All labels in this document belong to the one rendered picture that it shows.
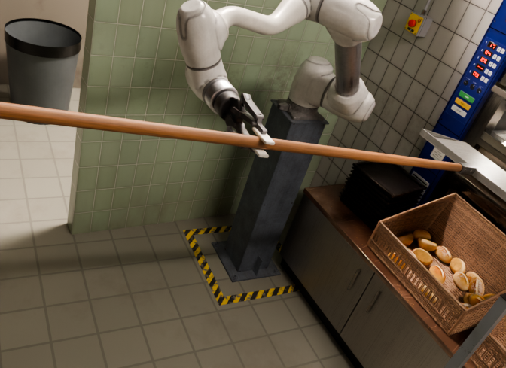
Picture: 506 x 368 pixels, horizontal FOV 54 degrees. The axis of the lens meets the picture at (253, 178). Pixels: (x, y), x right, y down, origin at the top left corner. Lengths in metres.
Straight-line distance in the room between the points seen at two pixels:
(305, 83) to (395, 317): 1.12
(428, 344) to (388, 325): 0.22
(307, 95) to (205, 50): 1.02
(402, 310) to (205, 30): 1.51
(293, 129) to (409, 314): 0.97
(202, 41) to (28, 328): 1.59
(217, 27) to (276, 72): 1.43
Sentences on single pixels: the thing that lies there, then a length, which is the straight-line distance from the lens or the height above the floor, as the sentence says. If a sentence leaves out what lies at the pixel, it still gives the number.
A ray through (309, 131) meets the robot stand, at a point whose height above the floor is 0.95.
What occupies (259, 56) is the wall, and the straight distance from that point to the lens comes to 2.68.
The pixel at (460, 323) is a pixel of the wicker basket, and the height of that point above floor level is 0.65.
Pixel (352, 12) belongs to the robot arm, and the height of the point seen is 1.62.
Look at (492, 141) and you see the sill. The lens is 2.60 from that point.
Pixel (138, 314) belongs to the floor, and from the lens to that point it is 2.56.
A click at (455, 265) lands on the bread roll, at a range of 2.59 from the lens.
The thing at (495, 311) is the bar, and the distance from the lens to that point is 1.99.
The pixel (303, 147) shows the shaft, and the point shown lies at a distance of 1.33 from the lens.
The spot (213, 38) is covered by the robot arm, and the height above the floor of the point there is 1.53.
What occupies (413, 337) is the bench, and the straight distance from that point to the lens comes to 2.33.
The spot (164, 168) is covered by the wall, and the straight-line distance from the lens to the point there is 2.79.
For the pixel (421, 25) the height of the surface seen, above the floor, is 1.47.
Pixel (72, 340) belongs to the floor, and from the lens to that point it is 2.44.
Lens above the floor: 1.96
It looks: 32 degrees down
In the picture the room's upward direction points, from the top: 19 degrees clockwise
